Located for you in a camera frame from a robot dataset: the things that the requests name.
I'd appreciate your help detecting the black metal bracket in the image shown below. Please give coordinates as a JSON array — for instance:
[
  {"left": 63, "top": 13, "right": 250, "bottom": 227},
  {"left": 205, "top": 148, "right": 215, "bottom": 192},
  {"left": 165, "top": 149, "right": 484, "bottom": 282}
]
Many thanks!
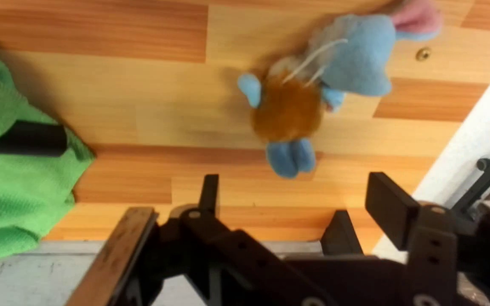
[{"left": 451, "top": 156, "right": 490, "bottom": 217}]

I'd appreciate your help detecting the green cloth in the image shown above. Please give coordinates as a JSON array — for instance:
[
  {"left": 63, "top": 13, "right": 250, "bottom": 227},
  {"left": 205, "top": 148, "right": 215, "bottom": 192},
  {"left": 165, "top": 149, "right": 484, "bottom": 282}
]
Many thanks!
[{"left": 0, "top": 35, "right": 97, "bottom": 268}]

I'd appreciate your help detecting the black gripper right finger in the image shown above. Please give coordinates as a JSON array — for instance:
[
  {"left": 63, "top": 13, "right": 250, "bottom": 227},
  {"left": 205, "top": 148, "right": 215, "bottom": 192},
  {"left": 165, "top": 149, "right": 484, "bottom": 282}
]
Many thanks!
[{"left": 364, "top": 170, "right": 422, "bottom": 251}]

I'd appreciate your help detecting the wooden countertop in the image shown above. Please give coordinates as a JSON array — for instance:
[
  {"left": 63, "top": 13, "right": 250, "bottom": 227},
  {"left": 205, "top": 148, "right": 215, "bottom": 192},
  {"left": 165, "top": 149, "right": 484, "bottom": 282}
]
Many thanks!
[{"left": 0, "top": 0, "right": 490, "bottom": 251}]

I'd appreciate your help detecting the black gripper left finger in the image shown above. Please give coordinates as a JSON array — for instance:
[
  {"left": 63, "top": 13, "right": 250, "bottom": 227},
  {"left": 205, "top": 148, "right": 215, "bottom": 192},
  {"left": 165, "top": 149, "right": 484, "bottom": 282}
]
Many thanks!
[{"left": 65, "top": 205, "right": 160, "bottom": 306}]

